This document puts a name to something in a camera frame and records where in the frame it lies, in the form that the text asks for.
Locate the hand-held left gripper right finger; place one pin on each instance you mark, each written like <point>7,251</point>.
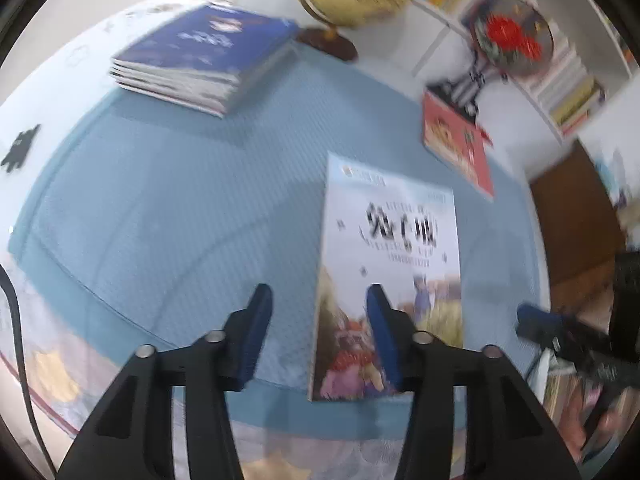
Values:
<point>382,340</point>

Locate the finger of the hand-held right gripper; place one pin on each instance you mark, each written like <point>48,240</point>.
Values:
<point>537,317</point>

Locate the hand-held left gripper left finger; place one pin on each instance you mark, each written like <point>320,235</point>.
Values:
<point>255,340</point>

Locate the white and blue illustrated book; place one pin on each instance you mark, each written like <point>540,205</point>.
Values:
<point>390,240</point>

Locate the red book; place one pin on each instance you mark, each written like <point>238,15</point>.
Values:
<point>455,145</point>

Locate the stack of assorted books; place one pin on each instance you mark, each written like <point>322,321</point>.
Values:
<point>200,55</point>

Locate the rows of shelved books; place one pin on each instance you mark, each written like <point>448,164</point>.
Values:
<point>565,80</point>

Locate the person's right hand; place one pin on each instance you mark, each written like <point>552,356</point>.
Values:
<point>580,415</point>

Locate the brown wooden cabinet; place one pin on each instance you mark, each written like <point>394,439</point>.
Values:
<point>570,225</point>

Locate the light blue quilted mat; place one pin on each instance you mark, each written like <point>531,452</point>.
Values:
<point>175,220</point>

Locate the round embroidered fan on stand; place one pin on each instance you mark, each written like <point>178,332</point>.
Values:
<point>510,40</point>

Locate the white bookcase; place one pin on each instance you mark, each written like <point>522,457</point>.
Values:
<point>430,35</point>

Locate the black wall stickers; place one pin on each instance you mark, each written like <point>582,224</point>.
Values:
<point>20,147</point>

